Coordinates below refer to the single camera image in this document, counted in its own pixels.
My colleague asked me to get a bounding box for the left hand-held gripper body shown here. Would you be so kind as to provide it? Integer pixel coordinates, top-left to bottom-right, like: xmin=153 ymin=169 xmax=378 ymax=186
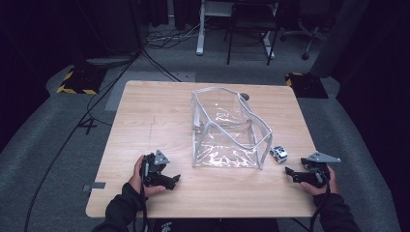
xmin=141 ymin=149 xmax=170 ymax=188

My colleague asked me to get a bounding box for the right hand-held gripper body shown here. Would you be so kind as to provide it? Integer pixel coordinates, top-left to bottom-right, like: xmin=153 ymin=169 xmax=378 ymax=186
xmin=301 ymin=151 xmax=341 ymax=189

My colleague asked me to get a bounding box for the small white toy car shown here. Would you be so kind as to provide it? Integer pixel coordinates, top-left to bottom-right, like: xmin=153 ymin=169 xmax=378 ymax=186
xmin=270 ymin=145 xmax=289 ymax=163

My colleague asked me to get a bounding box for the clear plastic zipper bag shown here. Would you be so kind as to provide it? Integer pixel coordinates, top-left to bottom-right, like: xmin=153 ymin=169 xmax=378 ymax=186
xmin=190 ymin=86 xmax=274 ymax=171

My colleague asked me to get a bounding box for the person's left hand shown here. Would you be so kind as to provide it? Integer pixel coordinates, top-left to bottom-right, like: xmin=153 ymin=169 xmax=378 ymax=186
xmin=129 ymin=155 xmax=167 ymax=197

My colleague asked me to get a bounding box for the person's right hand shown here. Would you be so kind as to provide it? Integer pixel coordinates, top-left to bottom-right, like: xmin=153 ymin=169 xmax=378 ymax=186
xmin=299 ymin=164 xmax=340 ymax=196

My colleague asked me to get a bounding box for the grey tape strip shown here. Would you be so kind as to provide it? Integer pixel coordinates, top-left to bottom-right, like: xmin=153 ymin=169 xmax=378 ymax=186
xmin=82 ymin=182 xmax=106 ymax=193

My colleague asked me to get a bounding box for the person's dark clothing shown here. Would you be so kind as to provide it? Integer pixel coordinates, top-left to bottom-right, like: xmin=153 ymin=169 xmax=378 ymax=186
xmin=151 ymin=217 xmax=281 ymax=232

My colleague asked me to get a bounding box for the black tape cross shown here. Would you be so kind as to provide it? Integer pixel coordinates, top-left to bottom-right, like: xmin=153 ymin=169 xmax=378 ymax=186
xmin=76 ymin=118 xmax=98 ymax=135

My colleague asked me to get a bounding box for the grey flat stand foot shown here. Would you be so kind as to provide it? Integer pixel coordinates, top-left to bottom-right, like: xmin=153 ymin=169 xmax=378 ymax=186
xmin=86 ymin=56 xmax=132 ymax=68

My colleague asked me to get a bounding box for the office chair wheeled base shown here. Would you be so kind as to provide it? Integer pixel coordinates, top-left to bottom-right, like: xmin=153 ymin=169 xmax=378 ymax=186
xmin=279 ymin=17 xmax=328 ymax=61

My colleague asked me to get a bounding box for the grey curtain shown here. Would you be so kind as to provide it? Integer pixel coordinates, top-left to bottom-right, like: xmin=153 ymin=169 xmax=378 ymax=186
xmin=308 ymin=0 xmax=370 ymax=78

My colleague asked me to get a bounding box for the black metal chair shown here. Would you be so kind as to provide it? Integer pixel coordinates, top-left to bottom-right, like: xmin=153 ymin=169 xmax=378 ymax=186
xmin=223 ymin=1 xmax=279 ymax=67

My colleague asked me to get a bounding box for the right hand-held gripper cable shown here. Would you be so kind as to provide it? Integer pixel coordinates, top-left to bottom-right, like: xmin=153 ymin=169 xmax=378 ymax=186
xmin=308 ymin=175 xmax=333 ymax=232

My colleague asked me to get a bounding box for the black yellow striped base plate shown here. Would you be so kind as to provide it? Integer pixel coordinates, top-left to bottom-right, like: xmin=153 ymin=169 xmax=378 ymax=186
xmin=284 ymin=72 xmax=329 ymax=100
xmin=56 ymin=66 xmax=107 ymax=96

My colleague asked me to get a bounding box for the long black floor cable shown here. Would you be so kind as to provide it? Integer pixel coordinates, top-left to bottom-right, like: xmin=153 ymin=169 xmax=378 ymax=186
xmin=23 ymin=47 xmax=144 ymax=232

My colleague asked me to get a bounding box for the bundle of floor cables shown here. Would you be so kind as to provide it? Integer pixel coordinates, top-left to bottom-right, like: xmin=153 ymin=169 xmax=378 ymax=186
xmin=144 ymin=22 xmax=207 ymax=50

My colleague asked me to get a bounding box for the white desk frame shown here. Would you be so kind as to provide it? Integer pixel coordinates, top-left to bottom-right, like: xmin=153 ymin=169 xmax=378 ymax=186
xmin=195 ymin=0 xmax=278 ymax=61

